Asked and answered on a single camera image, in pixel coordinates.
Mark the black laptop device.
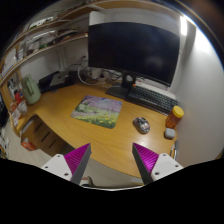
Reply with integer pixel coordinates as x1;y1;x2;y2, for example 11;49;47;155
38;71;77;93

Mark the black monitor stand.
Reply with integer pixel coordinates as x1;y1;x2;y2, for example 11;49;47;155
106;74;136;99

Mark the green bag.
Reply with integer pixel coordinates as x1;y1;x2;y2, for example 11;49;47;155
21;75;41;105

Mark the wooden wall shelf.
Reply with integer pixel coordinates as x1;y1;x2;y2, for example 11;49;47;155
0;0;108;88

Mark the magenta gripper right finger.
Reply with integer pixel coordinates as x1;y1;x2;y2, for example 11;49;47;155
132;143;159;185

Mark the grey computer mouse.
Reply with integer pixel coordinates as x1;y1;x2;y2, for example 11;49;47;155
133;117;150;134

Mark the small grey earbuds case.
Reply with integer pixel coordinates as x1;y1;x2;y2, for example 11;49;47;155
164;128;176;139

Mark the dark mechanical keyboard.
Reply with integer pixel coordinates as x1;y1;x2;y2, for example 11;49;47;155
126;86;178;115

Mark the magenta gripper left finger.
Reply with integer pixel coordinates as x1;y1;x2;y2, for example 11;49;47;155
64;143;91;185

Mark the orange pill bottle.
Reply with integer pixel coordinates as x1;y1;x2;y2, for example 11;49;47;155
165;106;184;129

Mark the floral mouse pad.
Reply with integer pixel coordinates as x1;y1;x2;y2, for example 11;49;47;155
71;95;122;129

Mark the wooden drawer unit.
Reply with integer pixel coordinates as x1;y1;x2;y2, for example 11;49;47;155
21;116;66;156

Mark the black computer monitor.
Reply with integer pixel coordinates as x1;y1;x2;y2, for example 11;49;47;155
88;22;180;87

